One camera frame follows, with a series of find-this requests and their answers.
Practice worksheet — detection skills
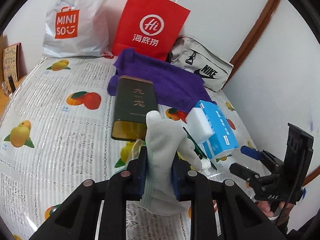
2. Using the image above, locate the white tissue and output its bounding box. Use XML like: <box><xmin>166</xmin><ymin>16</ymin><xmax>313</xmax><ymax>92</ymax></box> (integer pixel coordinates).
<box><xmin>201</xmin><ymin>159</ymin><xmax>212</xmax><ymax>176</ymax></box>

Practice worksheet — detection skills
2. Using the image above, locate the white sponge block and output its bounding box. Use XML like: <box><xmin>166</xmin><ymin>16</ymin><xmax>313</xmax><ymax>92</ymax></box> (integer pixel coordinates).
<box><xmin>185</xmin><ymin>107</ymin><xmax>214</xmax><ymax>144</ymax></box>

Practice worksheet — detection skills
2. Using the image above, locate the white cotton glove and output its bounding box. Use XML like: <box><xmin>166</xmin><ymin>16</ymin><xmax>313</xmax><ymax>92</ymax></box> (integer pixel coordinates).
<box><xmin>140</xmin><ymin>111</ymin><xmax>202</xmax><ymax>216</ymax></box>

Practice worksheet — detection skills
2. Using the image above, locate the person's right hand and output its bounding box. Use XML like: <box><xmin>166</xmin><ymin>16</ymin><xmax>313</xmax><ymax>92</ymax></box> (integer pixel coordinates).
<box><xmin>256</xmin><ymin>199</ymin><xmax>295</xmax><ymax>221</ymax></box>

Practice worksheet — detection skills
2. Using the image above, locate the blue tissue pack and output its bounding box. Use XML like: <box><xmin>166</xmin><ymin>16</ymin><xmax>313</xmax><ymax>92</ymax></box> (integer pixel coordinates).
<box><xmin>196</xmin><ymin>100</ymin><xmax>239</xmax><ymax>163</ymax></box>

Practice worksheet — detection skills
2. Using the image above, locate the purple towel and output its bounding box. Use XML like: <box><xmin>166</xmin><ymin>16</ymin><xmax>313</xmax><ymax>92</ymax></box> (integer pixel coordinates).
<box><xmin>107</xmin><ymin>48</ymin><xmax>212</xmax><ymax>113</ymax></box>

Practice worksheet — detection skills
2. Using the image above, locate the grey Nike pouch bag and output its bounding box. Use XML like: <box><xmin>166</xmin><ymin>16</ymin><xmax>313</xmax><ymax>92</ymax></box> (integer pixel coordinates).
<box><xmin>171</xmin><ymin>36</ymin><xmax>233</xmax><ymax>92</ymax></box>

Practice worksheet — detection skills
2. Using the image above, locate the dark green tea tin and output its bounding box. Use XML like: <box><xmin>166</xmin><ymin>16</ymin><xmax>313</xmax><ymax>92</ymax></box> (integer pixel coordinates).
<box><xmin>111</xmin><ymin>76</ymin><xmax>158</xmax><ymax>141</ymax></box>

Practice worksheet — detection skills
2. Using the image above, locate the wooden nightstand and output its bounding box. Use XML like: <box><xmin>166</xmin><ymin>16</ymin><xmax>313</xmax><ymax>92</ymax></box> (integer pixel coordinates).
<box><xmin>0</xmin><ymin>76</ymin><xmax>25</xmax><ymax>117</ymax></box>

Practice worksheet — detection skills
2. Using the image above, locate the red Haidilao paper bag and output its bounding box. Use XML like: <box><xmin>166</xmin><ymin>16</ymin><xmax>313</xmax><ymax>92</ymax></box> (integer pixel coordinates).
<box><xmin>112</xmin><ymin>0</ymin><xmax>190</xmax><ymax>61</ymax></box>

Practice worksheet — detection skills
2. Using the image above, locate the patterned book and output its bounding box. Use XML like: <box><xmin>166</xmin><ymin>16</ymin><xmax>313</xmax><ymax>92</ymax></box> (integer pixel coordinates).
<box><xmin>2</xmin><ymin>43</ymin><xmax>21</xmax><ymax>83</ymax></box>

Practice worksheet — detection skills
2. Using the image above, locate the white Miniso plastic bag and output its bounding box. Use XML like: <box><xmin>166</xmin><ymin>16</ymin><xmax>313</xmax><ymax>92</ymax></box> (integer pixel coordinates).
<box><xmin>43</xmin><ymin>0</ymin><xmax>109</xmax><ymax>58</ymax></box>

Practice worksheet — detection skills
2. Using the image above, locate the brown wooden door frame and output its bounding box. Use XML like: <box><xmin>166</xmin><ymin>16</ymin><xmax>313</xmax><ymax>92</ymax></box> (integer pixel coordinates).
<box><xmin>223</xmin><ymin>0</ymin><xmax>281</xmax><ymax>86</ymax></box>

